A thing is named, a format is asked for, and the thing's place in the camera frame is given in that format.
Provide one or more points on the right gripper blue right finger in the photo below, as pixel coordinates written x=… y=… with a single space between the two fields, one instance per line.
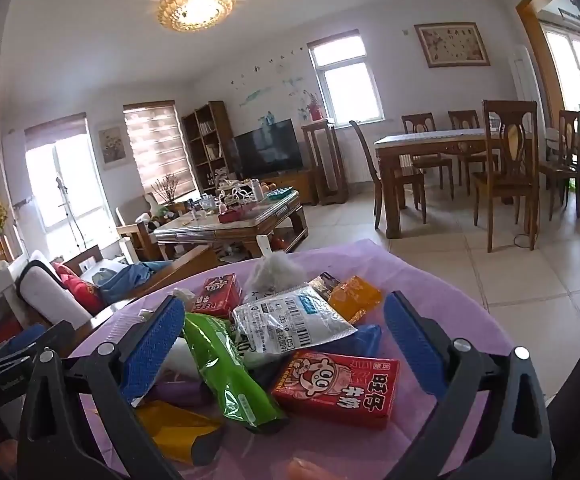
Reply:
x=423 y=344

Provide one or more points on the white floor air conditioner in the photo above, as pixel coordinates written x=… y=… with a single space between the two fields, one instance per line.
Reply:
x=525 y=80

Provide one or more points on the wooden dining chair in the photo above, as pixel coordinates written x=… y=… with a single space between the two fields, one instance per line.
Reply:
x=390 y=176
x=511 y=168

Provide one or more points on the round ceiling lamp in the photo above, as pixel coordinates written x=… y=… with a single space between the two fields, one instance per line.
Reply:
x=192 y=15

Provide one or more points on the wooden dining table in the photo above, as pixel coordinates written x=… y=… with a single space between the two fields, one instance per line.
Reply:
x=450 y=142

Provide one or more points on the wooden bookshelf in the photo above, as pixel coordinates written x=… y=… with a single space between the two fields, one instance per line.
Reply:
x=210 y=145

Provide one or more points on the left wooden dining chair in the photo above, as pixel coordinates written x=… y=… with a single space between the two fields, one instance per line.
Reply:
x=390 y=176

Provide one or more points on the white silver plastic bag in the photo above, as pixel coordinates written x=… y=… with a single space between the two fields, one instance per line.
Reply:
x=292 y=320

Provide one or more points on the yellow foil wrapper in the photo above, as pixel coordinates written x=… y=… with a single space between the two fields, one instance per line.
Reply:
x=181 y=435

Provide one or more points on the blue plastic bag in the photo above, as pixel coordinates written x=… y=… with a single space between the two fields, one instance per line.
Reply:
x=364 y=342

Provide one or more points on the wooden sofa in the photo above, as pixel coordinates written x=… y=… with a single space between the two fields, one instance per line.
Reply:
x=31 y=291

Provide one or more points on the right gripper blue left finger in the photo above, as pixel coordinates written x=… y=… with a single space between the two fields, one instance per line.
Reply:
x=145 y=346

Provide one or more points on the small red milk carton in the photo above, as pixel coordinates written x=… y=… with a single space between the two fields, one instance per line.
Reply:
x=218 y=296

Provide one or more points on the wooden coffee table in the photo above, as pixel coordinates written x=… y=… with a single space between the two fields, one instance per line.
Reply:
x=283 y=219

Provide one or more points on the front wooden dining chair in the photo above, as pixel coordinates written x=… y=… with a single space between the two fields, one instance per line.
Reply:
x=511 y=168

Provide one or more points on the black television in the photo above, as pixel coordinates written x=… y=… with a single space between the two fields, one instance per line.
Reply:
x=268 y=150

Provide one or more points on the orange snack packet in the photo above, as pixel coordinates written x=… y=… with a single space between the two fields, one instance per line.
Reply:
x=354 y=298

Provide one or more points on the red cushion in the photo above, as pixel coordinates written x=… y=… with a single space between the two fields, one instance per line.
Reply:
x=85 y=293

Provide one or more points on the framed floral painting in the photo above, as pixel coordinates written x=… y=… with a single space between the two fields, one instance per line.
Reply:
x=452 y=44

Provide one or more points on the tall wooden plant stand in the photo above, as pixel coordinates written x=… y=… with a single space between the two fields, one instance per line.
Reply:
x=326 y=161

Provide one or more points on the green snack wrapper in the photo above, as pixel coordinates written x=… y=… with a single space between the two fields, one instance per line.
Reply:
x=240 y=397

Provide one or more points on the large red milk carton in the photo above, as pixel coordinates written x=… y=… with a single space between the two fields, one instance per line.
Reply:
x=350 y=390

